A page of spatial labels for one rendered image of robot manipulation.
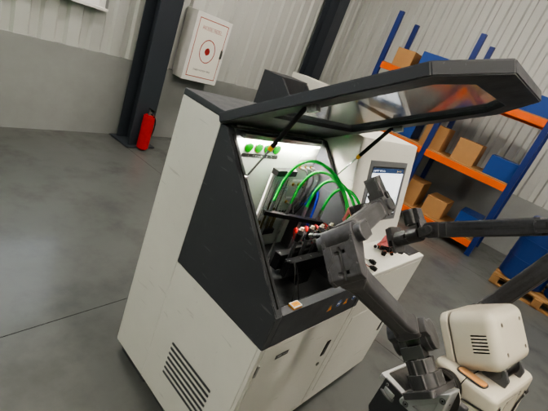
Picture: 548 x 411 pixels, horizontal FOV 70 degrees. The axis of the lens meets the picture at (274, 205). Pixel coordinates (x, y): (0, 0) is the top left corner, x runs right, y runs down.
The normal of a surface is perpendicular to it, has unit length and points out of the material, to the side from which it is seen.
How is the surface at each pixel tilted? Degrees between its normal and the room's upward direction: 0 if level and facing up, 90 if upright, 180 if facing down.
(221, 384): 90
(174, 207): 90
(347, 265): 72
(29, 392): 0
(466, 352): 90
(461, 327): 90
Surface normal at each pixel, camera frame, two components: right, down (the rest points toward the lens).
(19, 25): 0.72, 0.49
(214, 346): -0.65, 0.04
